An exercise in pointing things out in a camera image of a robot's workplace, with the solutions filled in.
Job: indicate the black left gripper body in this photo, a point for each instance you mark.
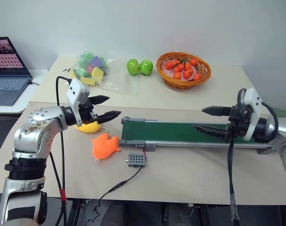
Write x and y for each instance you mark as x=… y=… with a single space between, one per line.
x=86 y=114

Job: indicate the flat yellow foam block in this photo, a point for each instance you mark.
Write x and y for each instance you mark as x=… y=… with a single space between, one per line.
x=87 y=81

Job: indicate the green toy apple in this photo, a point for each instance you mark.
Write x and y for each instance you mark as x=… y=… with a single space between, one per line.
x=133 y=67
x=146 y=67

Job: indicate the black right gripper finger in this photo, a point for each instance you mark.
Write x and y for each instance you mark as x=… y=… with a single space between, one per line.
x=217 y=110
x=211 y=131

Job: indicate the yellow plush toy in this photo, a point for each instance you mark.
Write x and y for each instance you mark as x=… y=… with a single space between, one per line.
x=87 y=128

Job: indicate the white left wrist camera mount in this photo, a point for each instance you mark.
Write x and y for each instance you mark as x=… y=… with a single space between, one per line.
x=76 y=90

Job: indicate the small toy orange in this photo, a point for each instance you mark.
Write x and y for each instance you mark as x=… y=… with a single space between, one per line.
x=193 y=62
x=169 y=66
x=187 y=74
x=179 y=68
x=197 y=77
x=176 y=62
x=177 y=75
x=187 y=66

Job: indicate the white side table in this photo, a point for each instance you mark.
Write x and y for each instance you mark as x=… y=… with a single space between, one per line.
x=37 y=77

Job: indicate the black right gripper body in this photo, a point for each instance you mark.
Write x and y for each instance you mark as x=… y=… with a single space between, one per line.
x=238 y=122

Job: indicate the grey laptop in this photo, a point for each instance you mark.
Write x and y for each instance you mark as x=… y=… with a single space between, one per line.
x=6 y=70

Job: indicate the dark green board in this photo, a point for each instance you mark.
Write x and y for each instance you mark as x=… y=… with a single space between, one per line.
x=284 y=112

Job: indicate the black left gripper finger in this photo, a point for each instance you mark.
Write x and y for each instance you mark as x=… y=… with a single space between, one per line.
x=110 y=115
x=99 y=99

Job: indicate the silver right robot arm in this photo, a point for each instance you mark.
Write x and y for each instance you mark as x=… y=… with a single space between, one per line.
x=284 y=131

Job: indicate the dark green foam block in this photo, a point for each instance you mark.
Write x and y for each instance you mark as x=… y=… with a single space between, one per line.
x=85 y=60

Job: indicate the pink foam block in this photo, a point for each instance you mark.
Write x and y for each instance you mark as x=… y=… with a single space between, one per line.
x=89 y=69

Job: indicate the clear plastic bag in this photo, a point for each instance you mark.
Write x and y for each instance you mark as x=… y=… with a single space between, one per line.
x=124 y=84

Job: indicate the light green foam block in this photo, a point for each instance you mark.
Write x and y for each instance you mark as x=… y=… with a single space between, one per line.
x=82 y=71

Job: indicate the orange plush toy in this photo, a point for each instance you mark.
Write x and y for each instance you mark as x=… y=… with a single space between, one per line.
x=103 y=147

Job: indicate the grey perforated control box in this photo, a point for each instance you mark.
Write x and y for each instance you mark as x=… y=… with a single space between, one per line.
x=136 y=160

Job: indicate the orange wicker basket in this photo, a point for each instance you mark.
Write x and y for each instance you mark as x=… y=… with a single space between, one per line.
x=171 y=82

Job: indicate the large yellow foam block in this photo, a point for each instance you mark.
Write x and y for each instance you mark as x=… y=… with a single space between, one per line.
x=97 y=74

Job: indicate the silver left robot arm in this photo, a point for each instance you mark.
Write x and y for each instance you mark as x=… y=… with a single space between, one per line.
x=39 y=131

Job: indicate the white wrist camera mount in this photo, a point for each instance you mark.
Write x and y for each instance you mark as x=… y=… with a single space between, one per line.
x=76 y=90
x=253 y=113

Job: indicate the small yellow foam block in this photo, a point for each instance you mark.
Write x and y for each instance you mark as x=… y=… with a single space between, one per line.
x=73 y=74

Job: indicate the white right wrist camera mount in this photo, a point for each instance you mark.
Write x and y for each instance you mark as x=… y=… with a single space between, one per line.
x=253 y=113

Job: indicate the green conveyor belt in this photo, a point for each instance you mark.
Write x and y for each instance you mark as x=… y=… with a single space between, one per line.
x=169 y=131

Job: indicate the purple foam block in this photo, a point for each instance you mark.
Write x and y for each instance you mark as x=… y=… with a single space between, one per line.
x=96 y=62

